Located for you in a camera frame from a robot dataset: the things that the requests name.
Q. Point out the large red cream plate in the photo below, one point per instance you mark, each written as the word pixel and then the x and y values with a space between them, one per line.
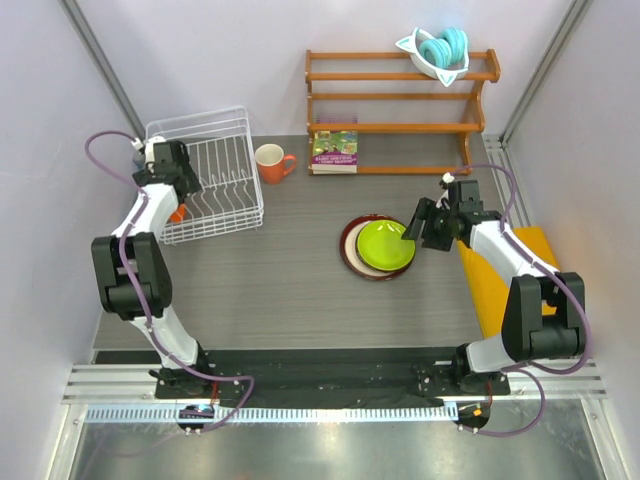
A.
pixel 350 260

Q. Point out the white wire dish rack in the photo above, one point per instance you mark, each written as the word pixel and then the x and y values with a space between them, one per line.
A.
pixel 221 154

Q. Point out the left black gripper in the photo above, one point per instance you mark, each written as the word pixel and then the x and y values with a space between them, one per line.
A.
pixel 192 185

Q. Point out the wooden shelf rack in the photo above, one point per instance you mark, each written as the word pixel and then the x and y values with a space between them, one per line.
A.
pixel 472 120

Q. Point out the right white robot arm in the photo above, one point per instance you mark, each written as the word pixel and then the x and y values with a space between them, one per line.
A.
pixel 544 316

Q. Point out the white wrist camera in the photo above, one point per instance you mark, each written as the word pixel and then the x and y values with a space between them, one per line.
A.
pixel 444 183
pixel 145 150

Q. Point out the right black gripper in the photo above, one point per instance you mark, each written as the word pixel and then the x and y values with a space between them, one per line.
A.
pixel 427 210

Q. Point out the teal headphones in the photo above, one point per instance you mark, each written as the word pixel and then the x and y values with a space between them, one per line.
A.
pixel 447 50

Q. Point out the white cat ear bowl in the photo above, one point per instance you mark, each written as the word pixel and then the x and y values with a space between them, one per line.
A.
pixel 409 44

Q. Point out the green plate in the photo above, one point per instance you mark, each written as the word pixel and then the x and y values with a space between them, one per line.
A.
pixel 381 246

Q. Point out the colourful book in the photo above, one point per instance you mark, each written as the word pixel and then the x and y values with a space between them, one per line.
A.
pixel 334 152

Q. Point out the orange mug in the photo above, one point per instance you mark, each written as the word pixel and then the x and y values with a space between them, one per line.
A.
pixel 273 163

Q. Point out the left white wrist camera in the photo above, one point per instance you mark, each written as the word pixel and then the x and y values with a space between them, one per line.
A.
pixel 145 150

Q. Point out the perforated metal rail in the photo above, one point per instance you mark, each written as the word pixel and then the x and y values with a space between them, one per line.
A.
pixel 200 413

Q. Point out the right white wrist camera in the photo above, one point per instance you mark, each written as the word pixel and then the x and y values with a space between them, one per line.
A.
pixel 444 183

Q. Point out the yellow board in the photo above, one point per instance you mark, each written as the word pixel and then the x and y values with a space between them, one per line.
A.
pixel 489 292

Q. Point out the orange plate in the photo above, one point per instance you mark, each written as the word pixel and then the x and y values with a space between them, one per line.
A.
pixel 179 214

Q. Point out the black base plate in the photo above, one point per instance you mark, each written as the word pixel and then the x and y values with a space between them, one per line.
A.
pixel 334 378

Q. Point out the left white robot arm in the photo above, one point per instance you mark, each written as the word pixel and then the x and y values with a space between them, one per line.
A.
pixel 133 279

